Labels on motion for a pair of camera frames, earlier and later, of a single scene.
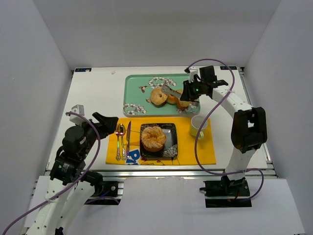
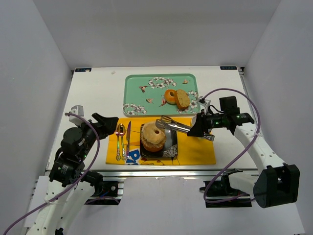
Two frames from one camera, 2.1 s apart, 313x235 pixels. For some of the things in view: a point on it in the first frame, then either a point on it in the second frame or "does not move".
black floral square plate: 170,149 does not move
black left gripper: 100,125 does not move
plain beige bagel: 157,97 → 153,133
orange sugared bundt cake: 153,139 does not move
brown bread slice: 183,104 does not move
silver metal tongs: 171,90 → 167,123
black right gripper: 189,92 → 202,123
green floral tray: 137,89 does not move
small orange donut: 171,99 does not move
